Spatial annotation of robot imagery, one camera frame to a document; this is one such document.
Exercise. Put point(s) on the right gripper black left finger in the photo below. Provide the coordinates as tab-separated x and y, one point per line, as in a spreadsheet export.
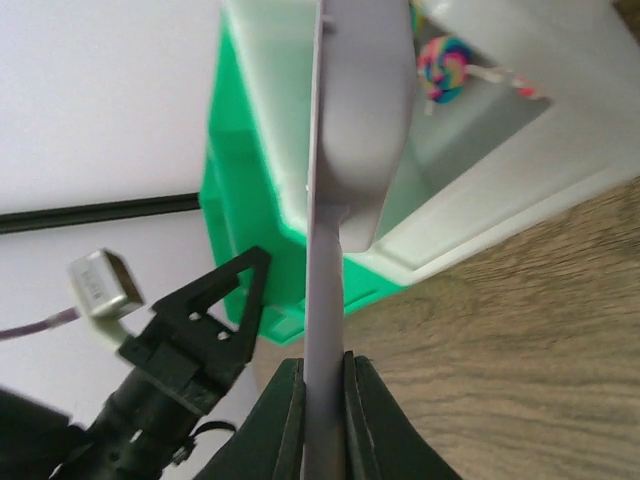
269	444

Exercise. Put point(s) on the lilac slotted plastic scoop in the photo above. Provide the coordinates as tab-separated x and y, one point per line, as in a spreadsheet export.
363	85

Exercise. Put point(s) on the swirl rainbow lollipop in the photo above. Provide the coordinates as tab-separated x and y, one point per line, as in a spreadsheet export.
444	65

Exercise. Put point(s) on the green bin middle candies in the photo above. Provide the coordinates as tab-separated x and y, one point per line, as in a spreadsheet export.
254	188

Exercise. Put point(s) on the white bin striped candies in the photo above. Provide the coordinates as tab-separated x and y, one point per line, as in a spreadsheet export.
561	127

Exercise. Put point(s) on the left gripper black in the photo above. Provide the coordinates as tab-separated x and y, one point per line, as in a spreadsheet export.
185	361

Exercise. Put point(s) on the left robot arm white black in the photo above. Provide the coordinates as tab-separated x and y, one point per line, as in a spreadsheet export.
41	443

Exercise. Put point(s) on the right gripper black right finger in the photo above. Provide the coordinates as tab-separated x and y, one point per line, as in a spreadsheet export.
381	442

